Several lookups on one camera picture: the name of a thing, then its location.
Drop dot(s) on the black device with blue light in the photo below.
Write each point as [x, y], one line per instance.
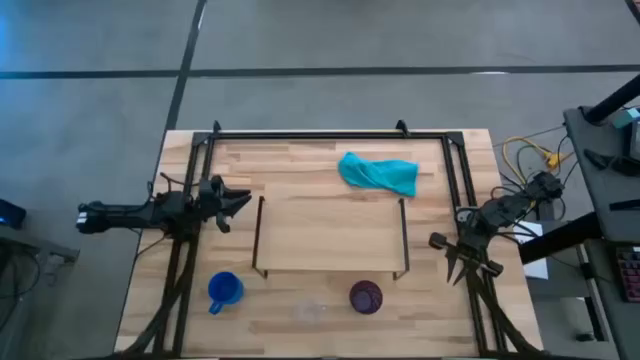
[11, 214]

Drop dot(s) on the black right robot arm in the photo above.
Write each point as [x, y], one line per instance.
[505, 207]

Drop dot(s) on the black diagonal pole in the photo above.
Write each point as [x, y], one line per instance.
[612, 102]

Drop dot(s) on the black metal rig frame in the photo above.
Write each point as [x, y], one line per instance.
[325, 135]

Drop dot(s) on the blue plastic mug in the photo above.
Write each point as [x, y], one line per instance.
[225, 290]

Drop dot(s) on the black tool on desk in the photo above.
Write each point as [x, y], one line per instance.
[615, 162]

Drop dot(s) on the grey side desk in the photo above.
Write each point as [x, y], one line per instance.
[600, 195]

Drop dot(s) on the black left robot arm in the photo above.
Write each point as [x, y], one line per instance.
[125, 215]

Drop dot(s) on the purple faceted cup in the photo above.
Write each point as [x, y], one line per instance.
[366, 297]

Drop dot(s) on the clear plastic cup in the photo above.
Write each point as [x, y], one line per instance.
[309, 311]

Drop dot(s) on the black desk support bar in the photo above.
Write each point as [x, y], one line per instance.
[560, 237]

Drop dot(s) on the teal cloth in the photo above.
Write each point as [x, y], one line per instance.
[380, 175]

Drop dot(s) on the small teal box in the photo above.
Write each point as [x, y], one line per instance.
[627, 117]

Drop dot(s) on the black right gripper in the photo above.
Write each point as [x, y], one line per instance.
[472, 245]

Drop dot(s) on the dark keyboard with red keys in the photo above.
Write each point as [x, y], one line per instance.
[631, 272]

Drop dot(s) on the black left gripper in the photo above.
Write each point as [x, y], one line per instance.
[212, 200]

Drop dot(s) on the black power adapter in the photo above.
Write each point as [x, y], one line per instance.
[585, 337]

